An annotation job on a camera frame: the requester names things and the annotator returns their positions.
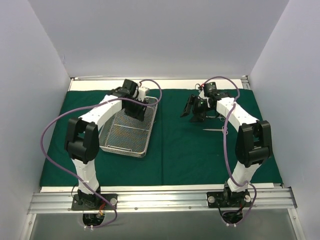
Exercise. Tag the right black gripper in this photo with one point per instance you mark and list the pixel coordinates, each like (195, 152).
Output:
(197, 106)

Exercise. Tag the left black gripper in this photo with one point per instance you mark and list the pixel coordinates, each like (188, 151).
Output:
(135, 107)

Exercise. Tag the green surgical drape cloth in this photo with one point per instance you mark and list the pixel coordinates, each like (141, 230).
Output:
(179, 152)

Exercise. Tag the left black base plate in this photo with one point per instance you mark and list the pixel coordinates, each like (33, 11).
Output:
(95, 203)

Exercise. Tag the steel surgical forceps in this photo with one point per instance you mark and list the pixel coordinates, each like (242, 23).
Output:
(219, 117)

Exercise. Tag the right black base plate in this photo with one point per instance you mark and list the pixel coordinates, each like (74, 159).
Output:
(225, 199)

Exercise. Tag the metal mesh instrument tray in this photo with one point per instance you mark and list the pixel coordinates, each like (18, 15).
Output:
(128, 136)

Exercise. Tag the aluminium front rail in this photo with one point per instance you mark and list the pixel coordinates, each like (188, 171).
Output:
(166, 198)

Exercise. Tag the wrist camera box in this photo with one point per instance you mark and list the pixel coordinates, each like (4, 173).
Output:
(142, 93)
(208, 90)

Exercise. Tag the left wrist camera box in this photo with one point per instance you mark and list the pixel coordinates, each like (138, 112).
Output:
(142, 93)

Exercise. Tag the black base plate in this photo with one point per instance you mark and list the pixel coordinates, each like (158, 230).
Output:
(225, 199)
(95, 203)

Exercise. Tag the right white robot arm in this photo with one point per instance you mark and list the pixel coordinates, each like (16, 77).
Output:
(253, 142)

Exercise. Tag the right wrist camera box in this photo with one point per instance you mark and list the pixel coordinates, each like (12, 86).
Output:
(208, 90)

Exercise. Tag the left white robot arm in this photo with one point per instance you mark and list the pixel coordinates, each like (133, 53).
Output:
(82, 136)

